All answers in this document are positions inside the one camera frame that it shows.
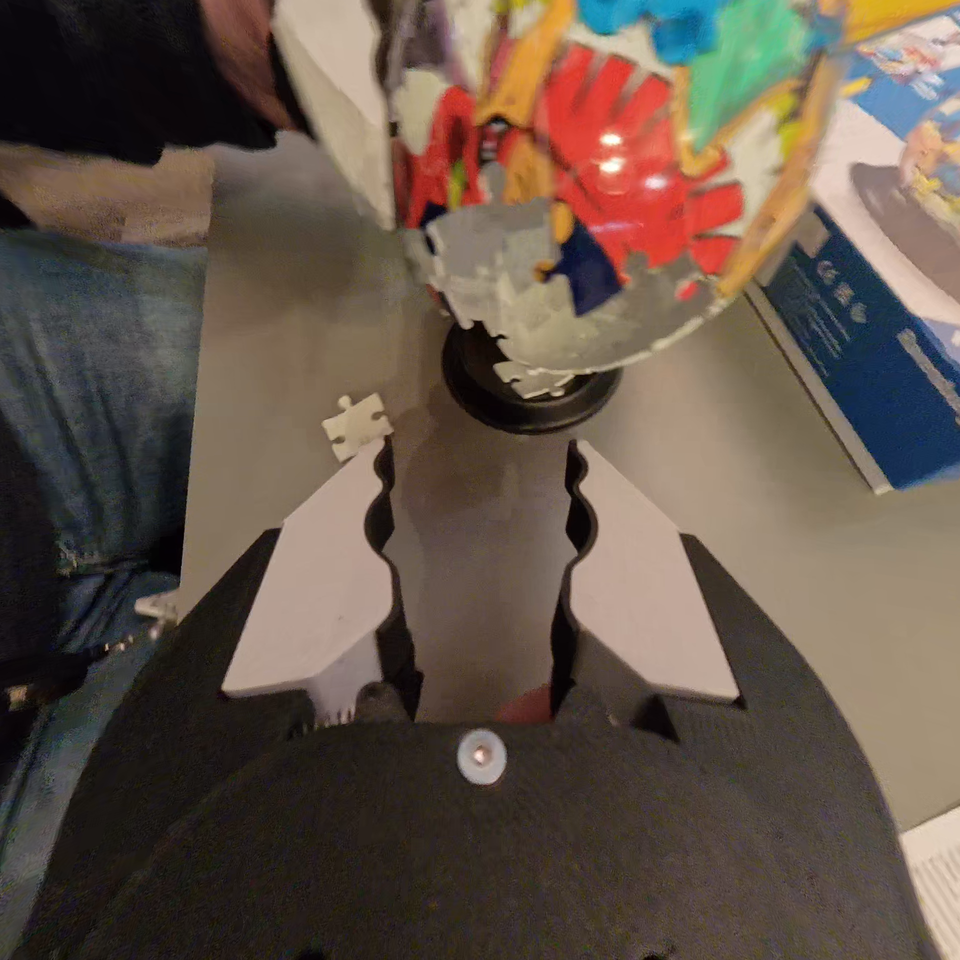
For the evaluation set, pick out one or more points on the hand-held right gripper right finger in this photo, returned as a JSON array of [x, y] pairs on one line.
[[645, 600]]

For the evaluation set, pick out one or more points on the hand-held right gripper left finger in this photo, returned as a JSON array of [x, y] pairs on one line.
[[315, 600]]

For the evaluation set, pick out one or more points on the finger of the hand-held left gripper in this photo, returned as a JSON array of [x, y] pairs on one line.
[[337, 90]]

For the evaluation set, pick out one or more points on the single white puzzle piece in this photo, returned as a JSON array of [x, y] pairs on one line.
[[356, 431]]

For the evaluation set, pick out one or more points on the colourful cartoon puzzle ball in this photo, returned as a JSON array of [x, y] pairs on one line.
[[637, 150]]

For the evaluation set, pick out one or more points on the person's left forearm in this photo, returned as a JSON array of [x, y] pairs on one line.
[[112, 67]]

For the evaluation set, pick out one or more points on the black round ball stand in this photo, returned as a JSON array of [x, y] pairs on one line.
[[525, 412]]

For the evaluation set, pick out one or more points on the blue puzzle box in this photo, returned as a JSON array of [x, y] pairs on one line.
[[862, 337]]

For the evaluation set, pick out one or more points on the person's left hand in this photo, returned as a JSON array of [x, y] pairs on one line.
[[244, 45]]

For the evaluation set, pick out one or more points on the person's legs in jeans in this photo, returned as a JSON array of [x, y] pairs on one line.
[[97, 375]]

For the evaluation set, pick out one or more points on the white instruction sheet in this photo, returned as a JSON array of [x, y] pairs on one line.
[[937, 885]]

